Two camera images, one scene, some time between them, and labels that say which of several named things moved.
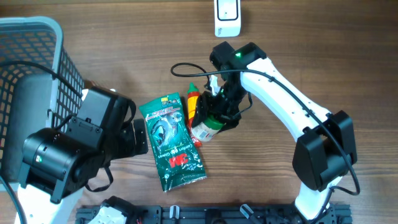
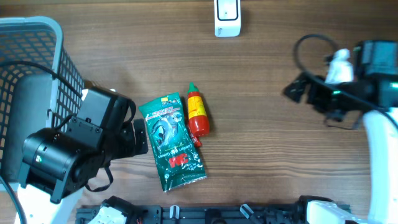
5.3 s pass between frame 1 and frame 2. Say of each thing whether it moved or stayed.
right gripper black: moved
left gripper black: stayed
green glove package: stayed
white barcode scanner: stayed
